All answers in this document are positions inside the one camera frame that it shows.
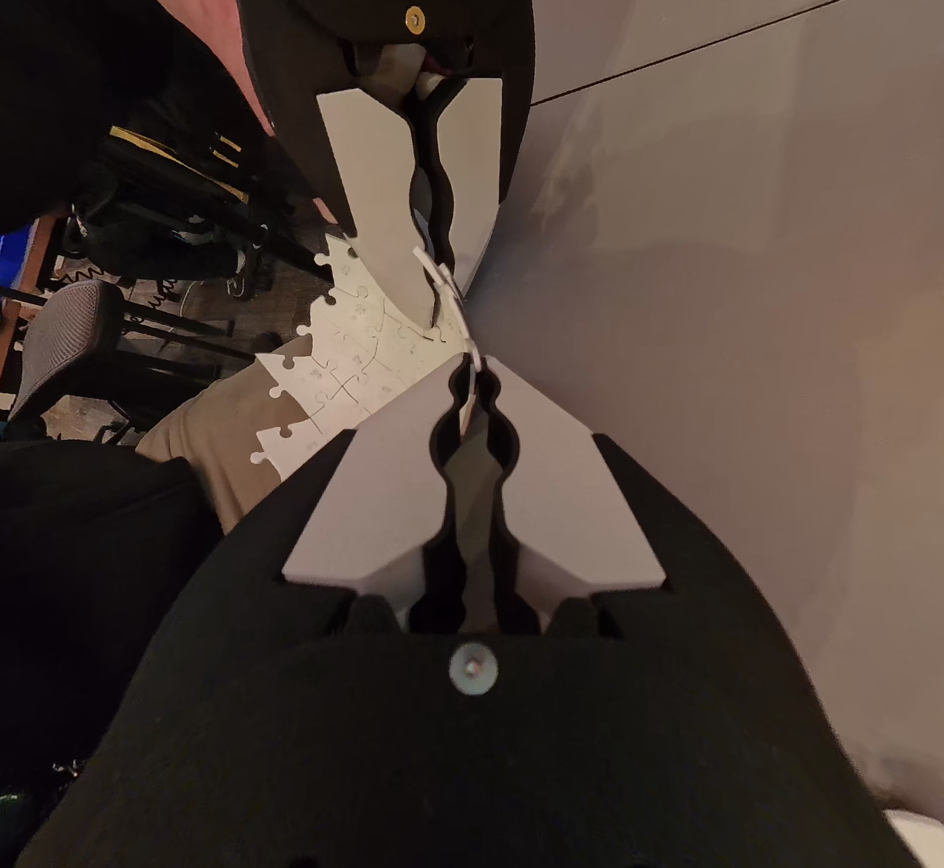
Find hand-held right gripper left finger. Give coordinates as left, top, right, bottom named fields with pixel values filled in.
left=282, top=353, right=473, bottom=635

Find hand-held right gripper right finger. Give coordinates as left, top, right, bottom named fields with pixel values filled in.
left=475, top=355, right=667, bottom=636

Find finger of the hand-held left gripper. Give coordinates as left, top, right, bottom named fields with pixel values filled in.
left=316, top=88, right=447, bottom=331
left=430, top=74, right=507, bottom=290

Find white curved puzzle piece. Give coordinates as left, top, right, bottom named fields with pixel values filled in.
left=457, top=348, right=486, bottom=441

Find partly built puzzle ball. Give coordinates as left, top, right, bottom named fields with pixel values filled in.
left=249, top=232, right=486, bottom=477

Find person's beige trousers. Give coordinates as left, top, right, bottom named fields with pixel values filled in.
left=135, top=336, right=355, bottom=537

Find black sneaker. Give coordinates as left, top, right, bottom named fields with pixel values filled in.
left=225, top=249, right=272, bottom=299

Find bundle of black tripods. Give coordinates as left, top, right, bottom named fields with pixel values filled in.
left=70, top=125, right=334, bottom=309

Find person's black jacket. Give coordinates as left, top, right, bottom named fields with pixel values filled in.
left=0, top=439, right=226, bottom=810

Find wooden shelf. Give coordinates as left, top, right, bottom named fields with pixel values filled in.
left=0, top=210, right=73, bottom=376

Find grey mesh office chair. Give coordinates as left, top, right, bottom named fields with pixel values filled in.
left=6, top=280, right=128, bottom=427

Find blue storage bin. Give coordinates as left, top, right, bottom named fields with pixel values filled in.
left=0, top=219, right=47, bottom=309

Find black coiled cable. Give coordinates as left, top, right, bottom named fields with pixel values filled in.
left=72, top=262, right=185, bottom=310

